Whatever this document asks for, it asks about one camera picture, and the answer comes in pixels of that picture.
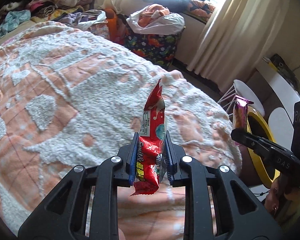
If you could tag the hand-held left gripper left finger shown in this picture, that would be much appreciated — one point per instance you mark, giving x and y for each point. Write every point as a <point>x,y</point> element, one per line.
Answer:
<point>132,162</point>

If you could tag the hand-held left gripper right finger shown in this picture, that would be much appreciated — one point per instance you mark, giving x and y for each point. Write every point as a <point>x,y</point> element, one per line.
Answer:
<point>169,165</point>

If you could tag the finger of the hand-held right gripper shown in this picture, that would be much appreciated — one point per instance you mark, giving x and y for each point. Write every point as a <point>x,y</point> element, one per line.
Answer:
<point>250,141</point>

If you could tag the purple snack wrapper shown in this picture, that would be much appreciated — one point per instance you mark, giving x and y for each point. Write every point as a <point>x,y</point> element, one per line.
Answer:
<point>241,115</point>

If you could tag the yellow rimmed black trash bin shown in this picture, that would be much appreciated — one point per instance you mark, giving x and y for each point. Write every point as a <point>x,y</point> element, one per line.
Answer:
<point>263,167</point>

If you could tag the red snack wrapper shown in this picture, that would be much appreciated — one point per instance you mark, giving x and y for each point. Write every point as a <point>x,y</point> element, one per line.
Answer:
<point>150,130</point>

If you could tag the person's right hand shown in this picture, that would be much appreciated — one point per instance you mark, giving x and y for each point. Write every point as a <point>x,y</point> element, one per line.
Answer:
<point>282,197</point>

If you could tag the white rounded desk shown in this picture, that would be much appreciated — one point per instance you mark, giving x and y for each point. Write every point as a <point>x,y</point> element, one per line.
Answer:
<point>277,85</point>

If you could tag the yellow box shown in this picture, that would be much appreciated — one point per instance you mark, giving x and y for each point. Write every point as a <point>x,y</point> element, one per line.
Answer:
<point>271,65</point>

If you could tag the black bag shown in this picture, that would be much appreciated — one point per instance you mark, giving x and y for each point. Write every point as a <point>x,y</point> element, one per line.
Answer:
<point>285,67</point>

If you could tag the peach and white blanket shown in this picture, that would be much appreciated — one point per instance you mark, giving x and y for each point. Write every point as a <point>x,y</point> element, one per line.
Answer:
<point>65,92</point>

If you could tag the wide cream curtain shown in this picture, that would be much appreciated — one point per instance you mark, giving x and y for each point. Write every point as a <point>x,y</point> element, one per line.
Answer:
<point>240,30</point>

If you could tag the dinosaur print fabric bag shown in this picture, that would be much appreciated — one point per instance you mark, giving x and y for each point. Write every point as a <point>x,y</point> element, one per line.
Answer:
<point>152,47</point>

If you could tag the pink floral bag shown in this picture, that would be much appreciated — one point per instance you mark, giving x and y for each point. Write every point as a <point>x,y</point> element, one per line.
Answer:
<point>100,31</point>

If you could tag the large white plastic bag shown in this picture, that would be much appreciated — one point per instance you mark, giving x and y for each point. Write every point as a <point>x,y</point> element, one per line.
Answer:
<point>165,23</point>

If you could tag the orange bag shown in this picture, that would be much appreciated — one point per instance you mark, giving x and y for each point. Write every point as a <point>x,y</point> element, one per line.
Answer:
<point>112,22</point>

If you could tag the heap of jackets and clothes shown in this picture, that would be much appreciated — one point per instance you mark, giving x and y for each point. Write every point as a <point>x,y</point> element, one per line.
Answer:
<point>197,7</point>

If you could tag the white and purple cloth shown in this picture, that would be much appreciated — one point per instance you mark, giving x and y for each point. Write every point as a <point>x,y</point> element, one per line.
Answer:
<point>90,17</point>

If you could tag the pink orange clothes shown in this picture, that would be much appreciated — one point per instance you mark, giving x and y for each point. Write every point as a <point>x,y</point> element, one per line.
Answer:
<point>155,11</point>

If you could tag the light blue garment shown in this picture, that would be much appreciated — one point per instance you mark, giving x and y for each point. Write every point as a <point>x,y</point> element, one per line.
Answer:
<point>12,20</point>

